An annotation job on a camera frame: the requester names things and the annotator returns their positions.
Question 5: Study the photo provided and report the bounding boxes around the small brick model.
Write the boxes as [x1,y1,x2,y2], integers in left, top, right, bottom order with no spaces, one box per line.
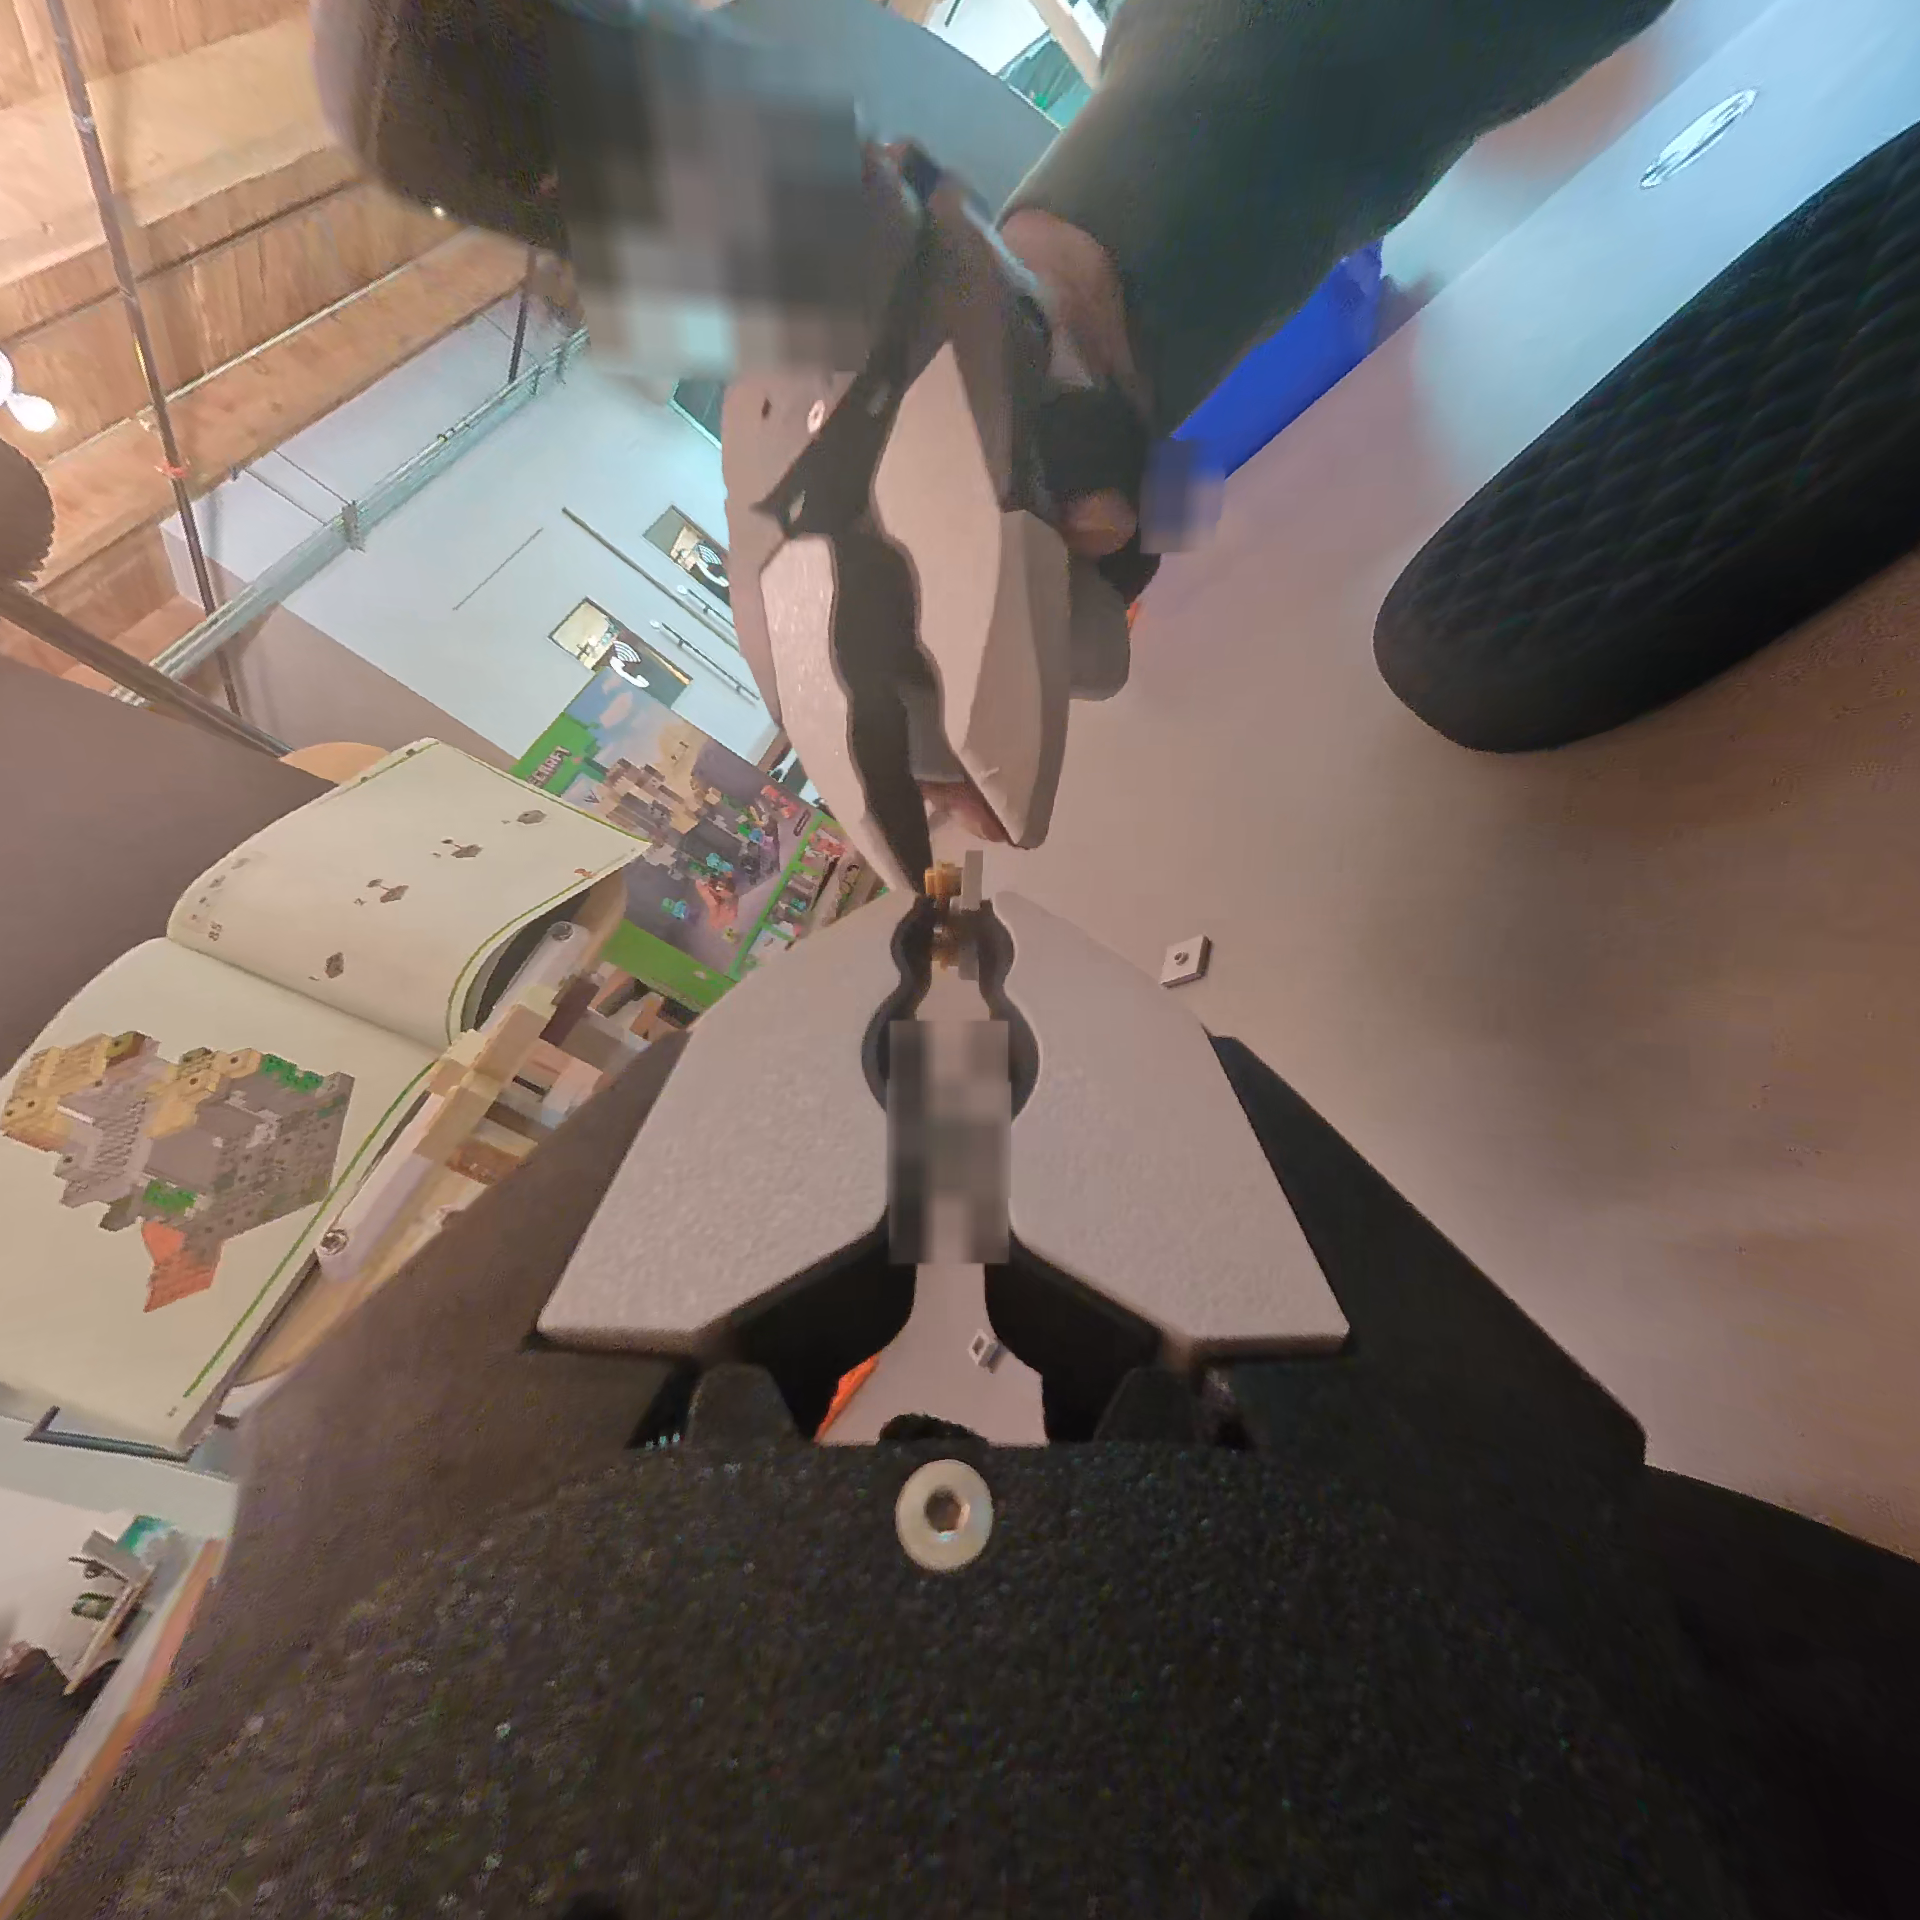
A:
[59,1516,201,1696]

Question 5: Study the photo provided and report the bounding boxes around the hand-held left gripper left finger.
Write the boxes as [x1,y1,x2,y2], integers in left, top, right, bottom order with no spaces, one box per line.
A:
[537,896,924,1361]

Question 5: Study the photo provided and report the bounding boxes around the round desk grommet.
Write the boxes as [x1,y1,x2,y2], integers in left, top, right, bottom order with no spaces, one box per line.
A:
[1640,90,1760,191]

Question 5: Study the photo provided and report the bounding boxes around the person's right hand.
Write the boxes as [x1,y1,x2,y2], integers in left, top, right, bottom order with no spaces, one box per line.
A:
[1001,208,1154,549]

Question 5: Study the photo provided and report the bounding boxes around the colourful toy box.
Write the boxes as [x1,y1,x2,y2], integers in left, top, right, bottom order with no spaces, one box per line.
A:
[509,668,887,1015]

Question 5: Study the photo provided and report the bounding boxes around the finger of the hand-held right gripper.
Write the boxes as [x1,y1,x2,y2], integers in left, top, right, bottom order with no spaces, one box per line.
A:
[756,532,939,903]
[877,345,1074,848]

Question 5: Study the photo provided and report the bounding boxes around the wall sign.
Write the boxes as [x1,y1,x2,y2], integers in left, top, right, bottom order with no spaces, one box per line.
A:
[645,508,741,605]
[551,599,696,695]

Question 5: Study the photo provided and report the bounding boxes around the thin metal pole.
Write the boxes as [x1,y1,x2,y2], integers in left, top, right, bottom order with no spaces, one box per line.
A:
[47,0,244,712]

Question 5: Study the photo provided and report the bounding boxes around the beige brick build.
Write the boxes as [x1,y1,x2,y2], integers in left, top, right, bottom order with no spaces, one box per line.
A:
[411,960,706,1187]

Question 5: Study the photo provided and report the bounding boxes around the white desk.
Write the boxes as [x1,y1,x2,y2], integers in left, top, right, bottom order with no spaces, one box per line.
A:
[840,0,1920,1607]

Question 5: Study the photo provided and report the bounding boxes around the blue plastic object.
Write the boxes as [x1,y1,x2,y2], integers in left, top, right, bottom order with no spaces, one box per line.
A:
[1171,247,1385,483]

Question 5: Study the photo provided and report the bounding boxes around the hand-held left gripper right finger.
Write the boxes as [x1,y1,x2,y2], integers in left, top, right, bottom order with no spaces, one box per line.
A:
[991,891,1349,1361]

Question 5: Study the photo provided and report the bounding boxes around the black quilted cushion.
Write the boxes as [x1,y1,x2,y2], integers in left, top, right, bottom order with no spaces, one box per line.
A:
[1371,106,1920,754]

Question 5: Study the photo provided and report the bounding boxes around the person's right forearm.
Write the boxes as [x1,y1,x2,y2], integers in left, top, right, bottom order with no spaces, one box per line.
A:
[997,0,1673,436]

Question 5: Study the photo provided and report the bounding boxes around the open instruction booklet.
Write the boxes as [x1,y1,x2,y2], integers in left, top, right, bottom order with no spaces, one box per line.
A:
[0,738,655,1456]

